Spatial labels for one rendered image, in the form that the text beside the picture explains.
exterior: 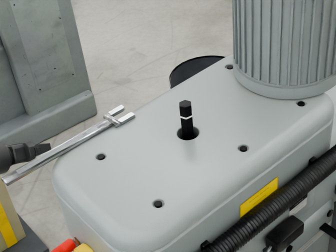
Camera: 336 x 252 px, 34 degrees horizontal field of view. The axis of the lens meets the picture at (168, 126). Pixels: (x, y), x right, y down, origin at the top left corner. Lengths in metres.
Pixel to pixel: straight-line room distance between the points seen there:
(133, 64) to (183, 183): 3.82
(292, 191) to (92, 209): 0.33
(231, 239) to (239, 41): 0.34
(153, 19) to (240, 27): 4.30
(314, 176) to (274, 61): 0.20
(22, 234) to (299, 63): 2.62
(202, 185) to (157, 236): 0.11
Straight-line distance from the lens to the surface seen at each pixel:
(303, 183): 0.94
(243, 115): 0.93
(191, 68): 3.45
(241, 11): 0.93
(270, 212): 0.89
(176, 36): 4.92
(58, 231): 3.37
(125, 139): 0.91
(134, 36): 5.00
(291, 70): 0.93
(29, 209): 3.55
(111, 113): 0.95
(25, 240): 3.35
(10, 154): 1.54
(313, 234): 1.20
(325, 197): 1.17
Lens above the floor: 2.47
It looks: 39 degrees down
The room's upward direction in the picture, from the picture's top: 7 degrees counter-clockwise
